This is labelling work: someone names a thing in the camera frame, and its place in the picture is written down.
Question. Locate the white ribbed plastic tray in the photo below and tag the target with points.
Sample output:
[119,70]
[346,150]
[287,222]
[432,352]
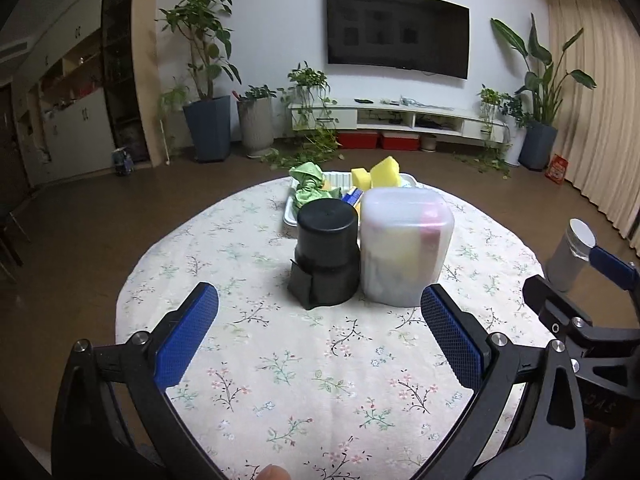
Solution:
[291,212]

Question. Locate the green cloth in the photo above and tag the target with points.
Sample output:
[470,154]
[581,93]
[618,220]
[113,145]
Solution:
[307,180]

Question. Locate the leafy tree in blue pot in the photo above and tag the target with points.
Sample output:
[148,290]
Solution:
[207,130]

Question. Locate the black wall television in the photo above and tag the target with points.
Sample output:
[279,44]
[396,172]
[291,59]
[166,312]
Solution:
[400,30]

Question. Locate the red paper bag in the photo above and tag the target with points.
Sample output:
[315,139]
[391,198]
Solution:
[557,169]

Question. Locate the vine plant in white pot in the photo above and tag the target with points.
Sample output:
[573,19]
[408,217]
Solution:
[492,97]

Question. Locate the broad-leaf plant in blue pot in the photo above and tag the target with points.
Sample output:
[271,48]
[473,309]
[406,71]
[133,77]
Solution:
[540,145]

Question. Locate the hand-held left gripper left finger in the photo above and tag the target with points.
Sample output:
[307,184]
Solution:
[187,335]

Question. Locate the silver metal cylinder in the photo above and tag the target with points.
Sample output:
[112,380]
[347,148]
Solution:
[565,260]

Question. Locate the yellow sponge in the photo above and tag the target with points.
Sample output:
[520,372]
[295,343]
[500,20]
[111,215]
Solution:
[361,178]
[385,172]

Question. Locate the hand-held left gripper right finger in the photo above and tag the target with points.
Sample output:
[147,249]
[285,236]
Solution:
[450,335]

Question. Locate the small plant in grey pot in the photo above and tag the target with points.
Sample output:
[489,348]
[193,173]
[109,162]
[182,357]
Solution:
[255,127]

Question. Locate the blue toy box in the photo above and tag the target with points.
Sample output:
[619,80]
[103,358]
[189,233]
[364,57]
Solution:
[122,162]

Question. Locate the wall cabinet unit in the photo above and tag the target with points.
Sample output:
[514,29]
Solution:
[75,120]

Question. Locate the white stick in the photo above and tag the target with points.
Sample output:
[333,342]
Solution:
[164,140]

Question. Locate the small white pot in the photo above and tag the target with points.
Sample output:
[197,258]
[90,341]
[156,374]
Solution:
[428,143]

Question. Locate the white television cabinet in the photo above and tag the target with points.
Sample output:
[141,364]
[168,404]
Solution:
[450,122]

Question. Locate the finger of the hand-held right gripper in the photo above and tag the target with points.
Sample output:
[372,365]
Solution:
[612,265]
[550,305]

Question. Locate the person's left hand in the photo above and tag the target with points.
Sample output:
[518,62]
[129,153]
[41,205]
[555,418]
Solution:
[270,472]

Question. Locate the beige curtain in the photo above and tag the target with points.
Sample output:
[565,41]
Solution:
[600,120]

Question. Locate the translucent plastic container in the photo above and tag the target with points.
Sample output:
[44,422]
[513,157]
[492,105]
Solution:
[395,240]

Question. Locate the black cylindrical container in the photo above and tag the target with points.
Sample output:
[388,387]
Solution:
[327,240]

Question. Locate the dark chair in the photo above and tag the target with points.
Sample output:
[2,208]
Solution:
[10,240]

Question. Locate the trailing vine plant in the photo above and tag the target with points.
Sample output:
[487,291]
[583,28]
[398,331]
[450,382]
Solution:
[310,80]

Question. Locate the blue packaged sponge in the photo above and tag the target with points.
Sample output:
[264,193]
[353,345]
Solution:
[352,196]

